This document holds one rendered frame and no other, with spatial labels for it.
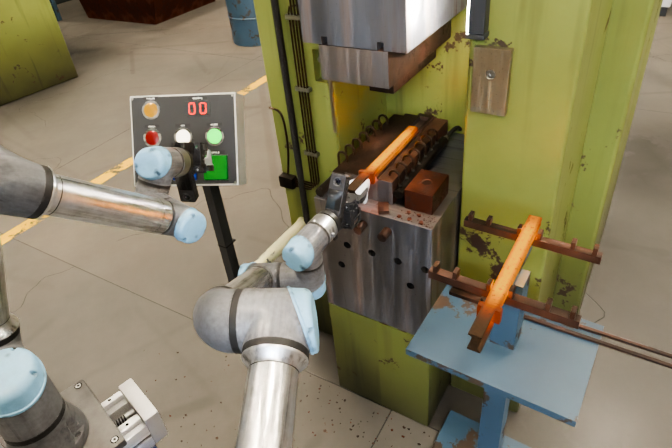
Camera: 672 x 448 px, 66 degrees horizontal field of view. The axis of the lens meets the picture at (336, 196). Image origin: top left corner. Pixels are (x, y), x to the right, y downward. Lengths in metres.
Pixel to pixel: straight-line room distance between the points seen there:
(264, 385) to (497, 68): 0.90
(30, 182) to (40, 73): 5.07
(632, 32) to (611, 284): 1.34
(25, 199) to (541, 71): 1.10
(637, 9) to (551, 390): 1.05
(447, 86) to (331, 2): 0.63
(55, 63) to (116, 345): 3.95
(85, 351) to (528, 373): 1.96
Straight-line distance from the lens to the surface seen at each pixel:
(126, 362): 2.55
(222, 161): 1.61
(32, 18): 5.97
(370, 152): 1.62
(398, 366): 1.90
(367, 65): 1.34
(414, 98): 1.89
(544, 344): 1.42
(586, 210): 2.03
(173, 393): 2.36
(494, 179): 1.51
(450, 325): 1.42
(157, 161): 1.24
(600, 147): 1.90
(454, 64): 1.79
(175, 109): 1.68
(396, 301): 1.66
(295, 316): 0.91
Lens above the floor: 1.79
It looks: 34 degrees down
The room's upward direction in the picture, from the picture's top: 6 degrees counter-clockwise
